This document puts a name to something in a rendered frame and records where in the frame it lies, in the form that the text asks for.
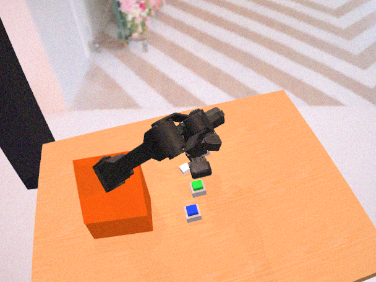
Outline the blue button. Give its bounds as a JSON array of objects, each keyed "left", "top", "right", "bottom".
[{"left": 184, "top": 204, "right": 202, "bottom": 223}]

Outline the green button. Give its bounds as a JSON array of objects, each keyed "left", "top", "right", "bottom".
[{"left": 189, "top": 180, "right": 207, "bottom": 198}]

